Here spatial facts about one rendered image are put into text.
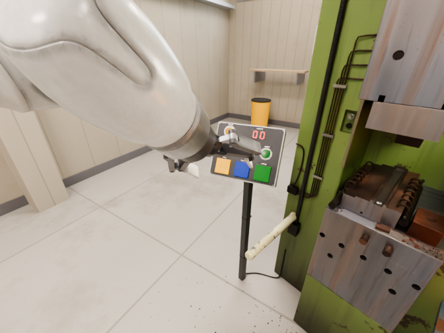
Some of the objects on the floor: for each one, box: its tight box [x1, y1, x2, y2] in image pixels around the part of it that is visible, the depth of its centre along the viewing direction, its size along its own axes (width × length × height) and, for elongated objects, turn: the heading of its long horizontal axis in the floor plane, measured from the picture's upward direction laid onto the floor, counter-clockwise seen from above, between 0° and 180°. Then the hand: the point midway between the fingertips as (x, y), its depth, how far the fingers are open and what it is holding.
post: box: [239, 182, 253, 281], centre depth 136 cm, size 4×4×108 cm
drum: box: [251, 98, 272, 127], centre depth 463 cm, size 42×41×66 cm
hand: (222, 166), depth 51 cm, fingers open, 13 cm apart
